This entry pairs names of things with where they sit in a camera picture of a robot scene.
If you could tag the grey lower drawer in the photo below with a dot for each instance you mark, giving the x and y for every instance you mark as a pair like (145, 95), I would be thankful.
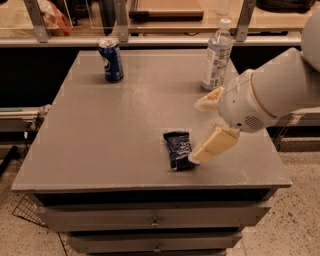
(154, 242)

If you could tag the blue rxbar blueberry wrapper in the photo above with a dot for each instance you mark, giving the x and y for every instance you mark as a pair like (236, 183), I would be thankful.
(179, 148)

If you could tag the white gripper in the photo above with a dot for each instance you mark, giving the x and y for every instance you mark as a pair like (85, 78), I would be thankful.
(240, 100)

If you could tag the grey top drawer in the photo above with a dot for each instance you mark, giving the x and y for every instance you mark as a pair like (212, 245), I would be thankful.
(145, 216)

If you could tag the grey drawer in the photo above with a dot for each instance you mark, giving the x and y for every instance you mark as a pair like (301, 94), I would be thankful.
(154, 242)
(145, 216)

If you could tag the clear plastic water bottle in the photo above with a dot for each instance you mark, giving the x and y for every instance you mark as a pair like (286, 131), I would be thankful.
(217, 56)

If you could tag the blue pepsi can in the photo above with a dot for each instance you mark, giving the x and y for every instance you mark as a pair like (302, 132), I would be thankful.
(110, 53)

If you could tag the black wire rack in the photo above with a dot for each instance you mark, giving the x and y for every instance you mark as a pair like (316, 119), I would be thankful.
(25, 210)

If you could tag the orange snack bag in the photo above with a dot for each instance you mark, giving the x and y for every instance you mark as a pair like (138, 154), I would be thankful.
(53, 18)

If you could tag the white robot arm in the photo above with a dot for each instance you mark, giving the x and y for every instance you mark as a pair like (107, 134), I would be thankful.
(290, 81)

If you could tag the wooden framed board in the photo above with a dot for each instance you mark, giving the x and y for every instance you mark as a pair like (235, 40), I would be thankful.
(158, 9)

